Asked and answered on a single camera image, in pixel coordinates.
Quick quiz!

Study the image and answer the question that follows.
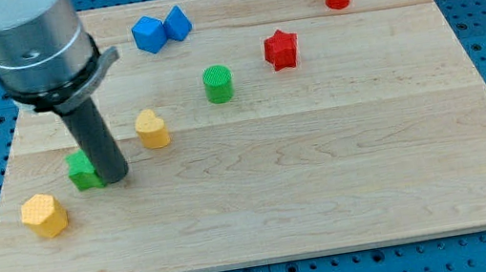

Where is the yellow hexagon block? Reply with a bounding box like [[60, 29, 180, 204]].
[[20, 193, 69, 239]]

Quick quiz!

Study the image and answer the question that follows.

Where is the green cylinder block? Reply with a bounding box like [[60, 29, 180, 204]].
[[202, 65, 234, 104]]

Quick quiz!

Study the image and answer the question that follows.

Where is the wooden board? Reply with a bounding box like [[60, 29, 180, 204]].
[[0, 0, 486, 272]]

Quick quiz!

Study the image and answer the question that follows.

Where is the blue cube left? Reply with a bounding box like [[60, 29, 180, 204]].
[[132, 16, 168, 53]]

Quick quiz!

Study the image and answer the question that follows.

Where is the red star block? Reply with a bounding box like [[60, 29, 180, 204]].
[[264, 30, 298, 72]]

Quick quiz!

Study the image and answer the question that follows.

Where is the green star block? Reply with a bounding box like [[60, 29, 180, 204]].
[[65, 150, 106, 191]]

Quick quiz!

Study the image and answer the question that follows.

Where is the yellow heart block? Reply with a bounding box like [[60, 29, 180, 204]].
[[135, 109, 171, 150]]

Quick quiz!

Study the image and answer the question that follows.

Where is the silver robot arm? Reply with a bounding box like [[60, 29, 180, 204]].
[[0, 0, 119, 115]]

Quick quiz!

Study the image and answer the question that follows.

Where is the blue cube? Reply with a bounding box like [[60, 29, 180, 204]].
[[132, 16, 168, 53], [163, 5, 192, 41]]

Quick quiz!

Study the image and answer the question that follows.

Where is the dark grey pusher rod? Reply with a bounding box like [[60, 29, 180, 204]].
[[61, 98, 129, 184]]

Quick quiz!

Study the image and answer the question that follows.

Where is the blue cube right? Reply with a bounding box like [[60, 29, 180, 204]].
[[163, 5, 192, 41]]

